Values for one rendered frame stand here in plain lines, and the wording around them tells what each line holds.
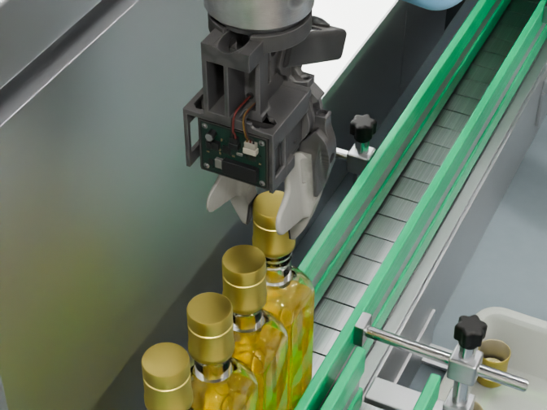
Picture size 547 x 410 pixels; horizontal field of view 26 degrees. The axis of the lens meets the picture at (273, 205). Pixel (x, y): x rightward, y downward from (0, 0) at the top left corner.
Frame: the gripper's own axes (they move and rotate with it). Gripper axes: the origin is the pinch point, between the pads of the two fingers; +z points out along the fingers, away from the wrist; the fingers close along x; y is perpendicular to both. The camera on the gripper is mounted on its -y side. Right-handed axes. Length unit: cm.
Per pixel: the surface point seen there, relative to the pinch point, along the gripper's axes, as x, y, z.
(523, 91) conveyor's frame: 4, -65, 28
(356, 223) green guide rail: -3.8, -28.0, 25.1
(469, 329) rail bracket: 15.0, -9.1, 15.3
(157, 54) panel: -12.0, -3.1, -9.6
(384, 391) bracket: 7.6, -9.2, 27.8
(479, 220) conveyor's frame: 6, -46, 35
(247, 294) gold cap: 1.3, 7.2, 2.3
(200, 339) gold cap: 0.6, 13.3, 1.9
